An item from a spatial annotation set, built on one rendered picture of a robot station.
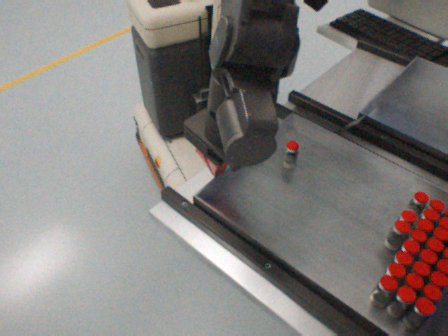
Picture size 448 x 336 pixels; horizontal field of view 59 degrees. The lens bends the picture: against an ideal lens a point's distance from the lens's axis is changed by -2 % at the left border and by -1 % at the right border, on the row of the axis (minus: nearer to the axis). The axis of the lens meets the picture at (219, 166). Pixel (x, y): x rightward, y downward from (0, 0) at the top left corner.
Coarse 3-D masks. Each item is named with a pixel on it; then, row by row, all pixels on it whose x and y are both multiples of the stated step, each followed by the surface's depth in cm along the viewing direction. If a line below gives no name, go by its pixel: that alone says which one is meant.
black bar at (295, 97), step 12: (300, 96) 78; (312, 108) 77; (324, 108) 75; (336, 120) 74; (348, 120) 73; (360, 132) 72; (372, 132) 71; (384, 144) 70; (396, 144) 68; (408, 156) 68; (420, 156) 66; (432, 168) 66; (444, 168) 65
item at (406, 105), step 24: (408, 72) 85; (432, 72) 85; (384, 96) 79; (408, 96) 81; (432, 96) 81; (384, 120) 76; (408, 120) 76; (432, 120) 76; (408, 144) 69; (432, 144) 71
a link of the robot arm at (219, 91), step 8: (216, 72) 46; (216, 80) 46; (224, 80) 45; (216, 88) 46; (224, 88) 45; (208, 96) 49; (216, 96) 47; (224, 96) 46; (208, 104) 50; (216, 104) 48; (216, 112) 49
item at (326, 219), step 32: (288, 128) 73; (320, 128) 69; (320, 160) 68; (352, 160) 68; (384, 160) 64; (224, 192) 63; (256, 192) 63; (288, 192) 63; (320, 192) 63; (352, 192) 63; (384, 192) 63; (224, 224) 57; (256, 224) 59; (288, 224) 59; (320, 224) 59; (352, 224) 59; (384, 224) 59; (288, 256) 55; (320, 256) 55; (352, 256) 55; (384, 256) 55; (320, 288) 49; (352, 288) 52; (352, 320) 48; (384, 320) 49
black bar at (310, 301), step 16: (176, 192) 61; (176, 208) 61; (192, 208) 59; (208, 224) 57; (224, 240) 55; (240, 240) 55; (240, 256) 55; (256, 256) 53; (272, 272) 52; (288, 288) 50; (304, 288) 50; (304, 304) 50; (320, 304) 49; (336, 320) 47
